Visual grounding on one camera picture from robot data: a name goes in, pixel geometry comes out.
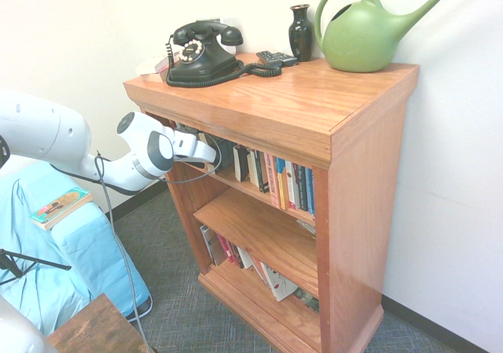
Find thin pale book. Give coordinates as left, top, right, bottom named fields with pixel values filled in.
left=249, top=255, right=270, bottom=287

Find pink tall book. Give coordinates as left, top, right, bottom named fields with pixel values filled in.
left=263, top=153, right=286, bottom=209

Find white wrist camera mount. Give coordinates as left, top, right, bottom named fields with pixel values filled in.
left=171, top=128, right=200, bottom=160

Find wooden bookshelf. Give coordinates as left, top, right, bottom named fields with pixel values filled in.
left=123, top=52, right=420, bottom=353

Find blue hardcover book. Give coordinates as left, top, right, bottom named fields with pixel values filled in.
left=304, top=167, right=316, bottom=217

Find black telephone handset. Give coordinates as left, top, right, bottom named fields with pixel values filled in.
left=172, top=20, right=244, bottom=47

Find black remote control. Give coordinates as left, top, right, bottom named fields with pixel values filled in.
left=255, top=50, right=285, bottom=65
left=274, top=52, right=299, bottom=68

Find blue covered sofa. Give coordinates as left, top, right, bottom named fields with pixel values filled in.
left=0, top=160, right=153, bottom=336

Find dark brown book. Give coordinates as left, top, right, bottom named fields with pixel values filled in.
left=229, top=241, right=245, bottom=270

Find white book red lettering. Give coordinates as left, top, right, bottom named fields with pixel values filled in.
left=284, top=160, right=302, bottom=211

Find black book white pages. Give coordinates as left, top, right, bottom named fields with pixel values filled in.
left=233, top=144, right=251, bottom=183

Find black book white lettering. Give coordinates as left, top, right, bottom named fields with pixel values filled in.
left=293, top=164, right=310, bottom=212

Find grey paper booklet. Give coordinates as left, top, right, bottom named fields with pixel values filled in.
left=296, top=219, right=318, bottom=237

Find plain white book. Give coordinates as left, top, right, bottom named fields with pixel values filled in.
left=237, top=245, right=255, bottom=270

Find brown hardcover book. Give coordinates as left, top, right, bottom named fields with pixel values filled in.
left=199, top=225, right=228, bottom=267

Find black rotary telephone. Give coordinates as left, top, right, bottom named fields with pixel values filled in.
left=164, top=34, right=285, bottom=90
left=168, top=38, right=241, bottom=83

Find rustic wooden side table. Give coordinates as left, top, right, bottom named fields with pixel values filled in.
left=47, top=292, right=156, bottom=353

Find black slim book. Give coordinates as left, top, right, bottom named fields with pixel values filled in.
left=254, top=150, right=272, bottom=194

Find black tripod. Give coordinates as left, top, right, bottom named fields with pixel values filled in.
left=0, top=248, right=72, bottom=280

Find white book red lips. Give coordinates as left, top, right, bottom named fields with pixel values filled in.
left=259, top=262, right=299, bottom=302

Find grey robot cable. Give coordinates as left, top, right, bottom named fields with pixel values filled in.
left=95, top=143, right=223, bottom=353

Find blue and yellow book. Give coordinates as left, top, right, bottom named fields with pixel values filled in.
left=274, top=156, right=292, bottom=211

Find white paperback book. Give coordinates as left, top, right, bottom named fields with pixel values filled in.
left=135, top=53, right=168, bottom=77

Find red orange book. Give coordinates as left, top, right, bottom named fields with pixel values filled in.
left=224, top=238, right=239, bottom=267

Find green orange cover book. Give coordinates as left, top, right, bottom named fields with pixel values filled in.
left=30, top=187, right=94, bottom=232

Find dark book red spine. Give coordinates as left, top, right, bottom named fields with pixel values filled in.
left=292, top=287, right=320, bottom=314

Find green plastic watering can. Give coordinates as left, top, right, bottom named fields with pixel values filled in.
left=314, top=0, right=476, bottom=74

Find white slim book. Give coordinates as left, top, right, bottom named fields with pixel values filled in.
left=246, top=148, right=261, bottom=189

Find pink edged paperback book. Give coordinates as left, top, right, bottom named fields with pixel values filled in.
left=154, top=50, right=182, bottom=82

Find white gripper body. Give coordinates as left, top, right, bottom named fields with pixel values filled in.
left=194, top=140, right=219, bottom=164

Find black glossy vase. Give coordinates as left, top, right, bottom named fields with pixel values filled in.
left=288, top=3, right=314, bottom=62

